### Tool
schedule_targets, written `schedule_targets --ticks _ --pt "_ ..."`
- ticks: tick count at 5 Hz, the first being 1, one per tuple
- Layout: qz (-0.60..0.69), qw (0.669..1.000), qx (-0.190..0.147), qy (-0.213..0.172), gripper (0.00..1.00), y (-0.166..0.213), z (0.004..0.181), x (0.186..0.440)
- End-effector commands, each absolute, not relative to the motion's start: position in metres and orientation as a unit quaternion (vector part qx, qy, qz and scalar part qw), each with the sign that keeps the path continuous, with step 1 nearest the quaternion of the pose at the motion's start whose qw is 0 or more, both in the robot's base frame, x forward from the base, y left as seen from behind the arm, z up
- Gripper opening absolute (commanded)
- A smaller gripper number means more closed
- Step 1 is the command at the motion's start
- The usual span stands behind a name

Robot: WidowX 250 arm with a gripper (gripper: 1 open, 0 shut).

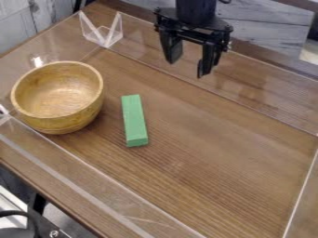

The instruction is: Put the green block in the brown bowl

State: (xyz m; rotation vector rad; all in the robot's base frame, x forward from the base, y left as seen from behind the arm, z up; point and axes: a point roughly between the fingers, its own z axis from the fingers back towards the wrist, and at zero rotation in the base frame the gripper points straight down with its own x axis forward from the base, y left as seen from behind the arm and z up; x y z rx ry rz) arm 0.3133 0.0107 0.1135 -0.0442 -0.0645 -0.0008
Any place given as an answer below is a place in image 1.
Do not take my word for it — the brown wooden bowl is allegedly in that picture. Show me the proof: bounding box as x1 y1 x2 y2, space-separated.
9 60 104 135

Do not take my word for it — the black table clamp mount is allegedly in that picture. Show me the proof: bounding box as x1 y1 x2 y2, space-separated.
27 210 72 238

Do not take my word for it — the black cable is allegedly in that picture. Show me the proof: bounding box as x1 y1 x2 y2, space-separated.
0 209 43 238

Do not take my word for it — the black table leg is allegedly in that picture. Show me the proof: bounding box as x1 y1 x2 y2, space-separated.
31 193 47 215

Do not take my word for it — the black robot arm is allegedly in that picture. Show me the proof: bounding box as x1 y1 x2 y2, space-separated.
154 0 234 78

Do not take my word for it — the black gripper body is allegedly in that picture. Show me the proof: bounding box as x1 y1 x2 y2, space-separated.
154 7 234 46

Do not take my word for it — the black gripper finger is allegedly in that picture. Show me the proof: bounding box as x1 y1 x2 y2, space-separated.
198 42 222 78
159 29 183 64

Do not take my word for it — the green rectangular block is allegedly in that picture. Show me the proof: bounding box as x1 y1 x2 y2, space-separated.
120 94 148 147

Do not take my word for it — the clear acrylic corner bracket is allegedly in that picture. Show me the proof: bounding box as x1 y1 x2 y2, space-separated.
79 11 123 48

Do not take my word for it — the clear acrylic barrier wall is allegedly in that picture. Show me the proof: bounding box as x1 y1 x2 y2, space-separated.
0 4 318 238

